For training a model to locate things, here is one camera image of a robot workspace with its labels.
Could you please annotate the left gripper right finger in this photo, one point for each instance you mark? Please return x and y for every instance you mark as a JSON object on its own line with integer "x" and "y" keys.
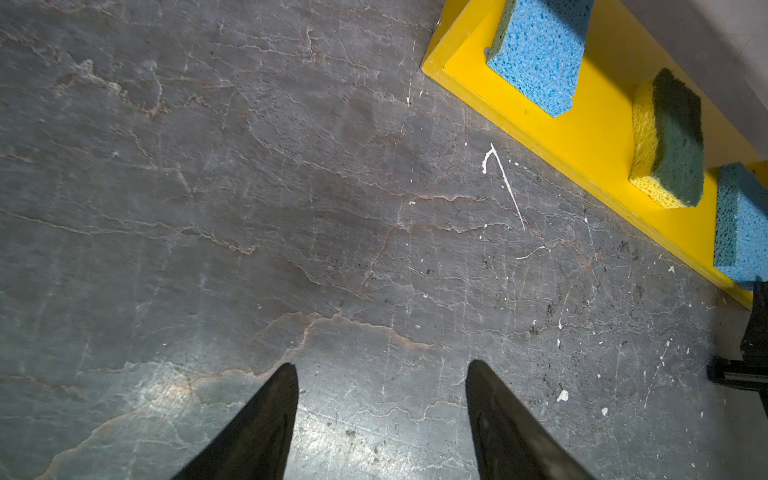
{"x": 509, "y": 442}

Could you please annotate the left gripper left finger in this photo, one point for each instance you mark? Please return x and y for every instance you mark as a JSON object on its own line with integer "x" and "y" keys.
{"x": 255, "y": 444}

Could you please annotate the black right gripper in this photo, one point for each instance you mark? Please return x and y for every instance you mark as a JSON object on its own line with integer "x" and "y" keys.
{"x": 749, "y": 373}

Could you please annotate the blue sponge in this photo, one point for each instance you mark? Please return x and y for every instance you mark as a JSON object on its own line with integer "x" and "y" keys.
{"x": 741, "y": 226}
{"x": 538, "y": 48}

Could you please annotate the dark green sponge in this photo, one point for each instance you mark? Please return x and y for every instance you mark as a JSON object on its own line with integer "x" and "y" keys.
{"x": 668, "y": 162}

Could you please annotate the yellow shelf with coloured boards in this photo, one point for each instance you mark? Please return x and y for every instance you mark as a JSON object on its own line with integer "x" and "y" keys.
{"x": 593, "y": 143}

